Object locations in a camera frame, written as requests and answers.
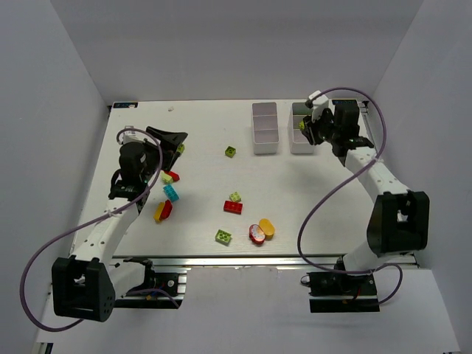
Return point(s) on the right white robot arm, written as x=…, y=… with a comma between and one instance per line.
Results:
x=400, y=216

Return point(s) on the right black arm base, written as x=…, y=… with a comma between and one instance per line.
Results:
x=341, y=293

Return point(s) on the olive small square lego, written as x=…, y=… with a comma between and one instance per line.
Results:
x=230, y=151

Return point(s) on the red curved lego brick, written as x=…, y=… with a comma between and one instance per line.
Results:
x=175, y=176

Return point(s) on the cyan 2x3 lego plate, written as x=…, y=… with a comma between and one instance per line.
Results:
x=170, y=193

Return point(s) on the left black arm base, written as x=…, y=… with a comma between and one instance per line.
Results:
x=139, y=284

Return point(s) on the right white sorting container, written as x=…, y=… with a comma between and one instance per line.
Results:
x=298, y=143

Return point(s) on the aluminium table rail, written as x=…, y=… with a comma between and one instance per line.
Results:
x=405, y=261

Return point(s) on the red flower lego piece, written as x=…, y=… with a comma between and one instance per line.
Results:
x=256, y=235

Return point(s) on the yellow oval lego piece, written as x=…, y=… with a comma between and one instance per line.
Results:
x=267, y=227

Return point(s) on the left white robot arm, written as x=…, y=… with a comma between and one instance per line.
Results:
x=88, y=284

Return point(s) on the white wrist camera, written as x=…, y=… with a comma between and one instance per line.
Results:
x=317, y=100
x=126, y=135

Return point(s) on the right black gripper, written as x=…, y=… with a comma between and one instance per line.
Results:
x=317, y=127

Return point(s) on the olive square lego brick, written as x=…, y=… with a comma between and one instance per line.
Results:
x=180, y=148

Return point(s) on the red curved lego piece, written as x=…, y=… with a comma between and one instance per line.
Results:
x=166, y=211

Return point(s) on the pale green small lego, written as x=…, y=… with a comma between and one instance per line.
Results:
x=166, y=178

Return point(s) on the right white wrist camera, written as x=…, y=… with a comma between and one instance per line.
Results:
x=317, y=100

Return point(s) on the pale green 2x2 lego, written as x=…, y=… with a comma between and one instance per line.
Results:
x=235, y=197

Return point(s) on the left white sorting container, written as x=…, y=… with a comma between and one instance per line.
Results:
x=265, y=129

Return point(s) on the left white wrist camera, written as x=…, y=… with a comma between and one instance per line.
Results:
x=126, y=135

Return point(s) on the lime 2x2 lego brick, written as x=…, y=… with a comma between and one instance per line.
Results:
x=223, y=237

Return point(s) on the yellow small lego brick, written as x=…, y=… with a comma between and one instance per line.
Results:
x=158, y=212

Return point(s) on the red 2x3 lego brick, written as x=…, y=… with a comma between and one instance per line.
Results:
x=233, y=207

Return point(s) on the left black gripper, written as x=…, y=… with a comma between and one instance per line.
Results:
x=158, y=148

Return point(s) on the white sorting container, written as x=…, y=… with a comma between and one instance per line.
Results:
x=265, y=129
x=298, y=143

